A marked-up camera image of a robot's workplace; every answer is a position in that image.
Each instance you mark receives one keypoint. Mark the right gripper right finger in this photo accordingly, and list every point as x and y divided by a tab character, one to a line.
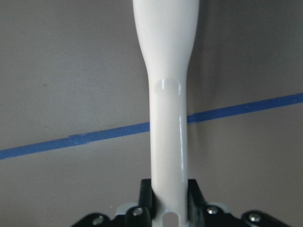
209	214

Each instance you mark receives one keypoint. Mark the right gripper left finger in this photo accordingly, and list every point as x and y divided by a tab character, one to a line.
137	216

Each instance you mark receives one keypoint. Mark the white hand brush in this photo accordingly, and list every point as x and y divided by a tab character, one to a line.
166	32

